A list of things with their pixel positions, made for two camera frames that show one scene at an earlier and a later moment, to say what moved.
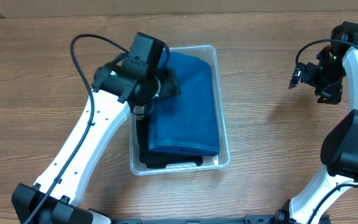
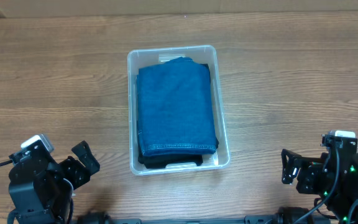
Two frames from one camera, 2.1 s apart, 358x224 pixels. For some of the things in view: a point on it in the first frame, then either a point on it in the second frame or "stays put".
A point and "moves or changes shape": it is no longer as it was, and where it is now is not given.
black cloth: [152, 159] moves or changes shape
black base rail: [279, 218] stays put
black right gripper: [333, 92] → [311, 167]
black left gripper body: [169, 83] → [72, 173]
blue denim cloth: [185, 123] stays put
